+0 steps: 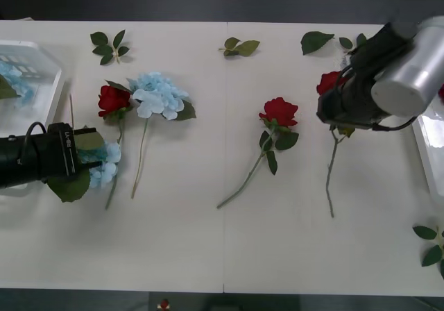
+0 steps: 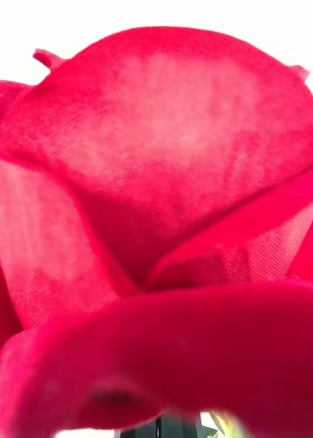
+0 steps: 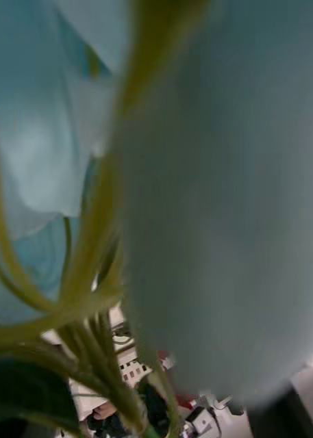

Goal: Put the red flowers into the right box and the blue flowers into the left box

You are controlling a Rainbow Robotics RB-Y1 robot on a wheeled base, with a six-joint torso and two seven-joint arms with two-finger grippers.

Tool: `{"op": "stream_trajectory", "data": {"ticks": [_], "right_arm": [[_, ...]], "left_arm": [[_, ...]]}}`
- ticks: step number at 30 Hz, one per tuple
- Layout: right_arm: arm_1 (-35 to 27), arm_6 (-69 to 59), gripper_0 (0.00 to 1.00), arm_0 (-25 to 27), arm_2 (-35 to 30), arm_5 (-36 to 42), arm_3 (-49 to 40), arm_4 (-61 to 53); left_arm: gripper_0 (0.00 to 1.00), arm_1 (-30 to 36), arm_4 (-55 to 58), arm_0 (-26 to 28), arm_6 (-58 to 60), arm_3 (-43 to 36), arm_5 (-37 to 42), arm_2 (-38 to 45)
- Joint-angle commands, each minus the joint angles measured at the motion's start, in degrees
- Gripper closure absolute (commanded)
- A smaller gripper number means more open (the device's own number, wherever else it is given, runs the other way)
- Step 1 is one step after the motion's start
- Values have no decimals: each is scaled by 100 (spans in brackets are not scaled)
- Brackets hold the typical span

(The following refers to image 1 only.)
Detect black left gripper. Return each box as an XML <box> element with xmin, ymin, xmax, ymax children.
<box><xmin>40</xmin><ymin>127</ymin><xmax>104</xmax><ymax>182</ymax></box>

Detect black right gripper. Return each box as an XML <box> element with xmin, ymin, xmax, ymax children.
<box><xmin>316</xmin><ymin>74</ymin><xmax>384</xmax><ymax>128</ymax></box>

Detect pale blue flower large leaves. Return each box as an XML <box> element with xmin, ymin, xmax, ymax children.
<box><xmin>46</xmin><ymin>93</ymin><xmax>123</xmax><ymax>204</ymax></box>

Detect red rose kinked stem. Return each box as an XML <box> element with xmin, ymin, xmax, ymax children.
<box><xmin>316</xmin><ymin>70</ymin><xmax>357</xmax><ymax>219</ymax></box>

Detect pale blue flower thin stem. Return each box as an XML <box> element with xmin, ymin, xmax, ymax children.
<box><xmin>0</xmin><ymin>60</ymin><xmax>36</xmax><ymax>109</ymax></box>

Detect red rose three leaves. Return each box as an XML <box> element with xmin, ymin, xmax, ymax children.
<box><xmin>216</xmin><ymin>96</ymin><xmax>300</xmax><ymax>210</ymax></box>

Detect large single green leaf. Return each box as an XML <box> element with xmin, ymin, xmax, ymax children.
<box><xmin>300</xmin><ymin>31</ymin><xmax>336</xmax><ymax>56</ymax></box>

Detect shallow white box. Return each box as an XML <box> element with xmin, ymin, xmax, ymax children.
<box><xmin>411</xmin><ymin>92</ymin><xmax>444</xmax><ymax>199</ymax></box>
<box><xmin>0</xmin><ymin>39</ymin><xmax>65</xmax><ymax>199</ymax></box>

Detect olive green leaf sprig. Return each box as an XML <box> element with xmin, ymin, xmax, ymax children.
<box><xmin>218</xmin><ymin>37</ymin><xmax>262</xmax><ymax>58</ymax></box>

